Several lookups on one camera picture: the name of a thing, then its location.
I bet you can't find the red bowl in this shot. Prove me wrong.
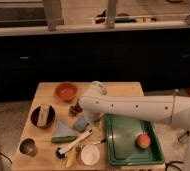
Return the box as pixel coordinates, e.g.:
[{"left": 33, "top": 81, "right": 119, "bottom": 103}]
[{"left": 55, "top": 82, "right": 78, "bottom": 102}]

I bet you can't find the blue sponge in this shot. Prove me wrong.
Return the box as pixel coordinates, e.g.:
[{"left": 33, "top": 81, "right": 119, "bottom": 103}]
[{"left": 73, "top": 116, "right": 88, "bottom": 132}]

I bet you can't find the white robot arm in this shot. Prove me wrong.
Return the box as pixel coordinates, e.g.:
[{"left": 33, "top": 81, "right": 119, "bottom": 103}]
[{"left": 79, "top": 81, "right": 190, "bottom": 171}]

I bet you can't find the green plastic tray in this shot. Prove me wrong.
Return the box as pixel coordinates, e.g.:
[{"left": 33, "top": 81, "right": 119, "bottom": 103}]
[{"left": 105, "top": 114, "right": 164, "bottom": 166}]

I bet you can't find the grey blue cloth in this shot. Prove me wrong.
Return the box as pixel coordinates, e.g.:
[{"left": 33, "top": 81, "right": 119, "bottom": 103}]
[{"left": 55, "top": 118, "right": 74, "bottom": 137}]

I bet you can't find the metal spoon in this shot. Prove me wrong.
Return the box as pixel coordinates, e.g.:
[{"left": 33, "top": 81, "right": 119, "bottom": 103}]
[{"left": 80, "top": 138, "right": 106, "bottom": 149}]

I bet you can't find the white block on plate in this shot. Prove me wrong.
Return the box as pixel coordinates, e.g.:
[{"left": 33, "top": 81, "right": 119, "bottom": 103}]
[{"left": 37, "top": 105, "right": 50, "bottom": 127}]

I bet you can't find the green cucumber toy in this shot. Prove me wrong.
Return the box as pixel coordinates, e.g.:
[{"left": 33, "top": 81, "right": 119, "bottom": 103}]
[{"left": 51, "top": 136, "right": 77, "bottom": 144}]

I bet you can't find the white round lid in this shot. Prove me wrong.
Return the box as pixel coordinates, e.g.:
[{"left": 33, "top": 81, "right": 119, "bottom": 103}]
[{"left": 80, "top": 145, "right": 100, "bottom": 166}]

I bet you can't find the orange round fruit toy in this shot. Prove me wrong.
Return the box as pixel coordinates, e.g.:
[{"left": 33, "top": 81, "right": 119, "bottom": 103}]
[{"left": 136, "top": 134, "right": 151, "bottom": 149}]

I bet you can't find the yellow banana toy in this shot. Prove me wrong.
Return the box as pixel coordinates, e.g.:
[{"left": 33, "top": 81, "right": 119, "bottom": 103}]
[{"left": 65, "top": 147, "right": 79, "bottom": 168}]

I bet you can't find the metal cup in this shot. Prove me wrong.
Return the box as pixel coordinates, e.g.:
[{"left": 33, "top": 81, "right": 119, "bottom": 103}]
[{"left": 19, "top": 138, "right": 37, "bottom": 157}]

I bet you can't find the spice bottle cluster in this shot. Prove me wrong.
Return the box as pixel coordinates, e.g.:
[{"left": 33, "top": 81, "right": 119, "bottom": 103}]
[{"left": 176, "top": 88, "right": 190, "bottom": 145}]

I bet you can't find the black cable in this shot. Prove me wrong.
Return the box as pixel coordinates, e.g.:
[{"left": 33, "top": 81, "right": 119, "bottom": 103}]
[{"left": 164, "top": 161, "right": 186, "bottom": 171}]

